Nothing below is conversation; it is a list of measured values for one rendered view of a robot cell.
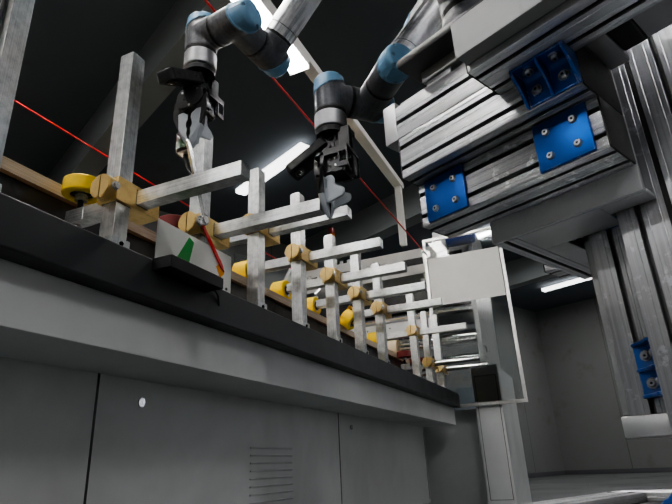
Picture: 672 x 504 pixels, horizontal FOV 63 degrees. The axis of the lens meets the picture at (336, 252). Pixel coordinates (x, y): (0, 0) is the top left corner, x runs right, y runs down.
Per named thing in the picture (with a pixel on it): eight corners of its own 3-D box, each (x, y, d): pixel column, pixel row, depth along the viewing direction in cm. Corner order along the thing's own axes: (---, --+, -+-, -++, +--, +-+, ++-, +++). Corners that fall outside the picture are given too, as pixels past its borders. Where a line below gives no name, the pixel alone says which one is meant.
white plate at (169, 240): (231, 296, 131) (232, 257, 135) (156, 263, 109) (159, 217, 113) (229, 296, 131) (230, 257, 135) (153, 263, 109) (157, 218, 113)
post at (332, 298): (341, 365, 186) (335, 235, 204) (337, 364, 183) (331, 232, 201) (332, 367, 187) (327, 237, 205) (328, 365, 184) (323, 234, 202)
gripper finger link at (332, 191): (343, 207, 115) (341, 169, 118) (318, 213, 117) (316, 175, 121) (349, 213, 118) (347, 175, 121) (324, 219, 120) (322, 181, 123)
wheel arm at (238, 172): (250, 185, 101) (250, 165, 102) (240, 177, 98) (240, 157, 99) (76, 233, 117) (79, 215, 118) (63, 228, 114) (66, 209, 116)
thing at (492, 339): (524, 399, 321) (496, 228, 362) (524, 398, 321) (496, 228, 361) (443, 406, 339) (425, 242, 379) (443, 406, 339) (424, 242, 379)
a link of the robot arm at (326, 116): (308, 113, 126) (323, 131, 133) (309, 130, 125) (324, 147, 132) (338, 104, 124) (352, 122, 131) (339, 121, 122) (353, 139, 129)
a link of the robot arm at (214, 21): (272, 19, 131) (236, 37, 136) (242, -13, 122) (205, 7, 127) (272, 45, 129) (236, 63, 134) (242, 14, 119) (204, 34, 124)
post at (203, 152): (205, 316, 122) (213, 133, 140) (195, 312, 119) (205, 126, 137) (192, 318, 123) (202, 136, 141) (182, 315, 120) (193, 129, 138)
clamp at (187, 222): (229, 248, 135) (230, 229, 137) (194, 228, 123) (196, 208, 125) (210, 252, 137) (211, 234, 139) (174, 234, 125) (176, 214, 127)
